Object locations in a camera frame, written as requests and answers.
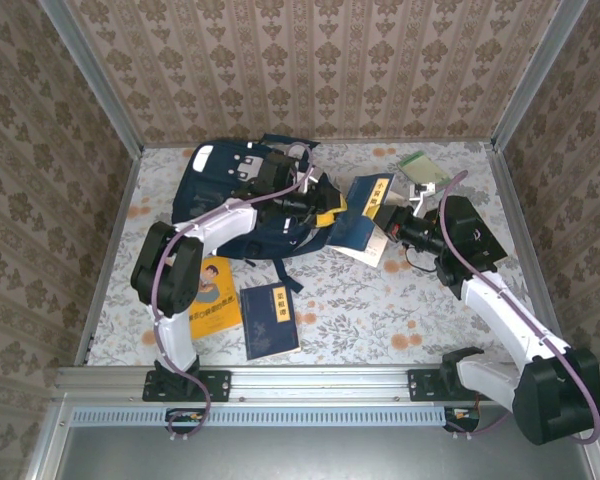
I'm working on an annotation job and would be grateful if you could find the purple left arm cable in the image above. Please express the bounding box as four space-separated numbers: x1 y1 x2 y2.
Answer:
149 141 316 442

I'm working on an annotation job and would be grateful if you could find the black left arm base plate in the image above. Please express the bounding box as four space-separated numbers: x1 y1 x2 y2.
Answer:
142 368 232 403

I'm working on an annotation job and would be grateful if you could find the green notebook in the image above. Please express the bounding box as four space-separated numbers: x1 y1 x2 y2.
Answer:
397 151 453 189

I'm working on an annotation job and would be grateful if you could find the grey metal panel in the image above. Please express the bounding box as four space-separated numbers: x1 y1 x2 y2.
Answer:
54 405 599 480

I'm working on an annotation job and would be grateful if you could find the aluminium corner post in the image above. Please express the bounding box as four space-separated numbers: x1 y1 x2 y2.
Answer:
490 0 590 151
38 0 145 157

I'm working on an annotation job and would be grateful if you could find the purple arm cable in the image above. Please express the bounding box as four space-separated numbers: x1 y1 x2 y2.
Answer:
149 141 316 442
438 169 600 446

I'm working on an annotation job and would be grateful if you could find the navy book horizontal yellow label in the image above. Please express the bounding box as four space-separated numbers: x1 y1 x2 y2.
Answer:
329 173 399 269

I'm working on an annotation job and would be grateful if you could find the navy blue backpack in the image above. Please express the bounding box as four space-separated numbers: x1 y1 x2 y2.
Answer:
171 133 349 295

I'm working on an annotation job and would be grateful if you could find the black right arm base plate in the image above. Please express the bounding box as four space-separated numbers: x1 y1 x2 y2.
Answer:
407 368 500 402

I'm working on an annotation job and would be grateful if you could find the black cable connector port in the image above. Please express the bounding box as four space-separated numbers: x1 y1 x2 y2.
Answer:
443 405 482 432
165 408 205 434

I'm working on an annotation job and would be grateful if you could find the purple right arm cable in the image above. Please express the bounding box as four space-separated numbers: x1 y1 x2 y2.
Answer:
438 169 600 446

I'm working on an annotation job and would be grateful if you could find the grey slotted cable duct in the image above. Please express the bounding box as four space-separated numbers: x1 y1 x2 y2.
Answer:
71 405 449 427

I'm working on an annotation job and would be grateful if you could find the aluminium side rail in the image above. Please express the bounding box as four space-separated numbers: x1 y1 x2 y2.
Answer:
487 143 572 365
73 147 144 367

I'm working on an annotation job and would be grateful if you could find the aluminium table edge rail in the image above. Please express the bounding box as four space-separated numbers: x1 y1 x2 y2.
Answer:
53 364 590 404

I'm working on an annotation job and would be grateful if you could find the yellow book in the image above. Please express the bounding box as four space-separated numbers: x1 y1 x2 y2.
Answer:
188 256 244 341

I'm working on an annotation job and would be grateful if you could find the navy book vertical yellow label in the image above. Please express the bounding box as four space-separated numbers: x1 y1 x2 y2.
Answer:
239 282 302 361

